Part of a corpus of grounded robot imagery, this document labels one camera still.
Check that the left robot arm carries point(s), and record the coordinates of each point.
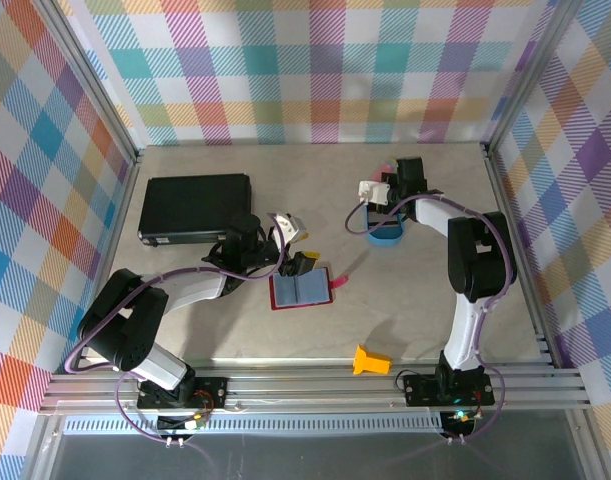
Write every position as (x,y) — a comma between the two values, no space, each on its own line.
(195,290)

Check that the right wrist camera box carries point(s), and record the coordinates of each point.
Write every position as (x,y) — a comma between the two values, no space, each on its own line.
(375,192)

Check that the pink toy microphone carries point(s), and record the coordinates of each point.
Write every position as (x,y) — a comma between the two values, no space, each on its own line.
(383,174)

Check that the aluminium frame post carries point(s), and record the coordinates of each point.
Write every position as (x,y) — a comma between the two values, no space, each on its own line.
(85,80)
(530,75)

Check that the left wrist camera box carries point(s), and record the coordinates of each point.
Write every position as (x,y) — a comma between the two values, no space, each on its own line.
(290,227)

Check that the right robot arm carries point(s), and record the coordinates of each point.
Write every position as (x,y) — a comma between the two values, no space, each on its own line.
(465,330)

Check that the aluminium side rail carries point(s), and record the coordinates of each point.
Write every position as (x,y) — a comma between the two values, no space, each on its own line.
(122,200)
(496,175)

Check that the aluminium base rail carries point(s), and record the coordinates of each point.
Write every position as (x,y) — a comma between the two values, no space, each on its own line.
(310,387)

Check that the small black controller board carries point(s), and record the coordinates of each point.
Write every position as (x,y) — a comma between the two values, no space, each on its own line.
(175,424)
(460,422)

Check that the yellow orange plastic part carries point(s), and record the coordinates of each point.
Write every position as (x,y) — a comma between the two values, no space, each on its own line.
(370,361)

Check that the red card holder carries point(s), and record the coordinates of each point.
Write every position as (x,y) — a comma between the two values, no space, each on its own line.
(300,290)

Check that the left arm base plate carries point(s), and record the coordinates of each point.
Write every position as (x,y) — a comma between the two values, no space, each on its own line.
(215,387)

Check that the black hard case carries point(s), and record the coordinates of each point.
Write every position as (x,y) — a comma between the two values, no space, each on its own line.
(195,207)

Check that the blue plastic card tray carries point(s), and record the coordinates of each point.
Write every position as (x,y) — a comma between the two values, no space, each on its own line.
(385,240)

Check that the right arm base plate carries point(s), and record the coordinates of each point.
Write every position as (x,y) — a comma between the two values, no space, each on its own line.
(420,392)

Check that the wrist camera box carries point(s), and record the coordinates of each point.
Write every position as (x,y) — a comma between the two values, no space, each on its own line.
(375,192)
(290,227)

